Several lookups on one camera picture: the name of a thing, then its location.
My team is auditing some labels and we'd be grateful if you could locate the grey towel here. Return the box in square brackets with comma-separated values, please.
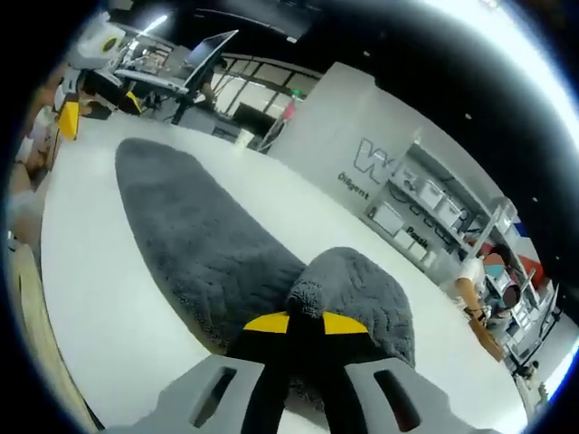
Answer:
[114, 137, 417, 408]

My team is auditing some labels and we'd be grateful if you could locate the white keyboard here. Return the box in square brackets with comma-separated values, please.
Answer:
[113, 67, 190, 95]

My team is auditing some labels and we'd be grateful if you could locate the low equipment cabinet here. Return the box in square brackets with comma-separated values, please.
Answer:
[171, 106, 236, 137]

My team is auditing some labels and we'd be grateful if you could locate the wooden tray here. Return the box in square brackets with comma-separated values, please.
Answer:
[468, 311, 506, 363]

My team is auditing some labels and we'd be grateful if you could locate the black screen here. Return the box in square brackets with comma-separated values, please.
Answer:
[234, 102, 278, 137]

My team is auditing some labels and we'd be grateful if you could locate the pink-topped metal stand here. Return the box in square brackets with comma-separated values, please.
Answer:
[264, 99, 298, 153]

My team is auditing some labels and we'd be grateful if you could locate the grey metal shelf rack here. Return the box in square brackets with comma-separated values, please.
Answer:
[364, 128, 519, 284]

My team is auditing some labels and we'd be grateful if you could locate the group of white storage bins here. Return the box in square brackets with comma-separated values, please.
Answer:
[373, 169, 467, 263]

